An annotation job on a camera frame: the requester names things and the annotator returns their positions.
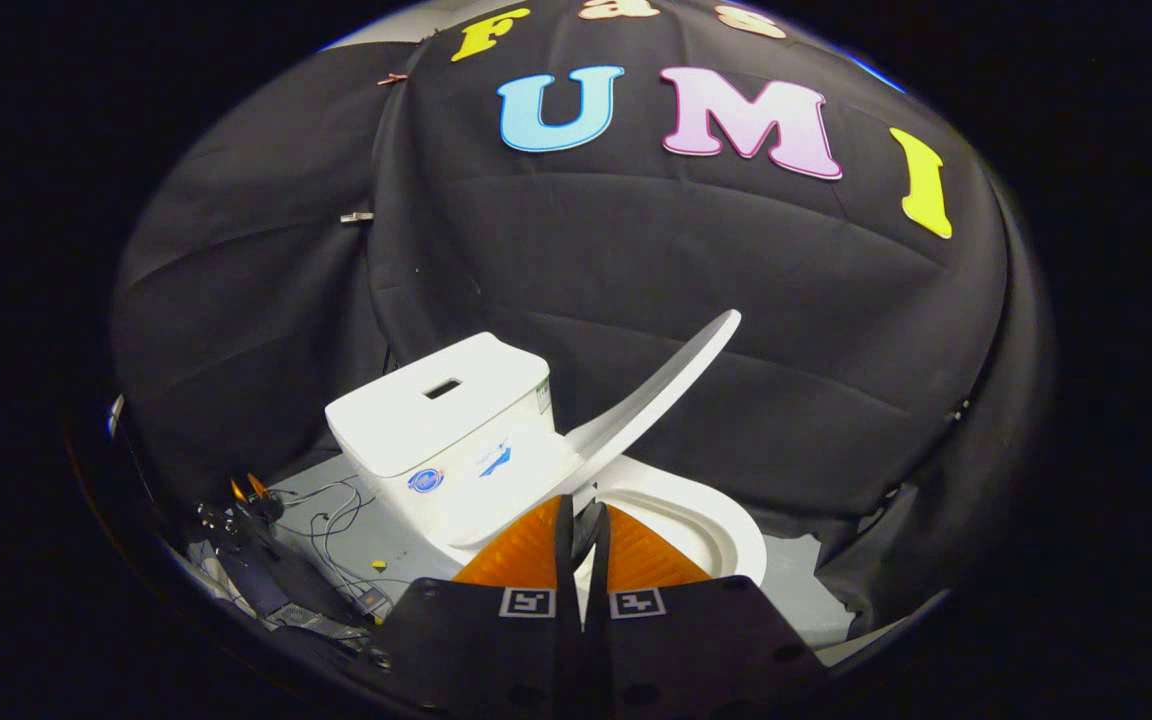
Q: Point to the copper cloth clip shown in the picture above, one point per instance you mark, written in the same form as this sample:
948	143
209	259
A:
392	78

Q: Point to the white toilet lid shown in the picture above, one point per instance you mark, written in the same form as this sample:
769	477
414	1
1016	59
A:
651	405

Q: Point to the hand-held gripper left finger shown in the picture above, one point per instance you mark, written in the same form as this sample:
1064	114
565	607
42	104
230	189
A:
496	650

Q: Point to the black backdrop cloth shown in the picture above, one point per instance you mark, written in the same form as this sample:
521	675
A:
686	260

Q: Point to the silver cloth clip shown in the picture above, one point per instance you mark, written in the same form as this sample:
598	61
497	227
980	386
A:
357	216

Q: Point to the white toilet with tank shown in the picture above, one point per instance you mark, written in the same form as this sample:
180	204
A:
436	420

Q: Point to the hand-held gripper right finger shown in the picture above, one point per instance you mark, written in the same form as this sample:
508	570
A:
676	650

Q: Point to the orange-tipped tool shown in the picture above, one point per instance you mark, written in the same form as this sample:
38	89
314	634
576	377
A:
248	488

